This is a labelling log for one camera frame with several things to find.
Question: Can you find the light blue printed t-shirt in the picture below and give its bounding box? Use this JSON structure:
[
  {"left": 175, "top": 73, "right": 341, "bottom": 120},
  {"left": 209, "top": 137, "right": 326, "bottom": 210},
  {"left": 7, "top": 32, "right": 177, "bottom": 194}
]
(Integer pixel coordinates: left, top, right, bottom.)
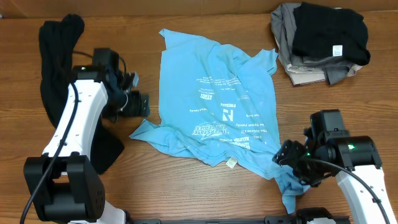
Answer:
[{"left": 131, "top": 29, "right": 307, "bottom": 213}]

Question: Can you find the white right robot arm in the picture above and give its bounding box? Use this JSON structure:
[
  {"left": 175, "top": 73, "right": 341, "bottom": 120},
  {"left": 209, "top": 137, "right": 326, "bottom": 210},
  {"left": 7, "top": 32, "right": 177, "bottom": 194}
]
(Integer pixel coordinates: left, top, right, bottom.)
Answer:
[{"left": 273, "top": 110, "right": 397, "bottom": 223}]

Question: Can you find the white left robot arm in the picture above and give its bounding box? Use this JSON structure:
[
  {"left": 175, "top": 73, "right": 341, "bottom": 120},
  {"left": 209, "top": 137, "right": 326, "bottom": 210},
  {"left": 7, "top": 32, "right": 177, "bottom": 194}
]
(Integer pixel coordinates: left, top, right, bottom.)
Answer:
[{"left": 20, "top": 48, "right": 150, "bottom": 223}]

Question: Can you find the black garment on left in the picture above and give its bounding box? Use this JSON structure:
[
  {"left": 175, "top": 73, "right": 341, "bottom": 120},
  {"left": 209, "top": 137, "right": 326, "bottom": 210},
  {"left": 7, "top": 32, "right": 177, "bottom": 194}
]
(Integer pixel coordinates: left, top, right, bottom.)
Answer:
[{"left": 39, "top": 14, "right": 124, "bottom": 175}]

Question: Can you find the beige folded garment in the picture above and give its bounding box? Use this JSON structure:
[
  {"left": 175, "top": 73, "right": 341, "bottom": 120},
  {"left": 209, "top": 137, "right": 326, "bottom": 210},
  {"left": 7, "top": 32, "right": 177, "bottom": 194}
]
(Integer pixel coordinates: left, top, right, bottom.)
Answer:
[{"left": 278, "top": 50, "right": 362, "bottom": 85}]

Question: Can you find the grey folded garment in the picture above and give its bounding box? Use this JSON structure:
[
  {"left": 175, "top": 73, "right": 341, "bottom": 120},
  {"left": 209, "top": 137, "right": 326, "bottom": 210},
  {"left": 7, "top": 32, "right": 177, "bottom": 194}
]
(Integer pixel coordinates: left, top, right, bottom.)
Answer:
[{"left": 271, "top": 2, "right": 355, "bottom": 72}]

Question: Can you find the black folded t-shirt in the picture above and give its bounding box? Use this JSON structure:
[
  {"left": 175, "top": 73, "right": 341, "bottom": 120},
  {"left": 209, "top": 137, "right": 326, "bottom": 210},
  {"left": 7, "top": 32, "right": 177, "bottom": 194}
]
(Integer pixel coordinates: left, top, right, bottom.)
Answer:
[{"left": 292, "top": 2, "right": 371, "bottom": 66}]

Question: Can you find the brown cardboard back panel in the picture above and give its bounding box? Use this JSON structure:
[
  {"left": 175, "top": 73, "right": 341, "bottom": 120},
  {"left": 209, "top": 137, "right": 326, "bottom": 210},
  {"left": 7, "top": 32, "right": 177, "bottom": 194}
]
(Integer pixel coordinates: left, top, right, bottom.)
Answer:
[{"left": 0, "top": 0, "right": 398, "bottom": 19}]

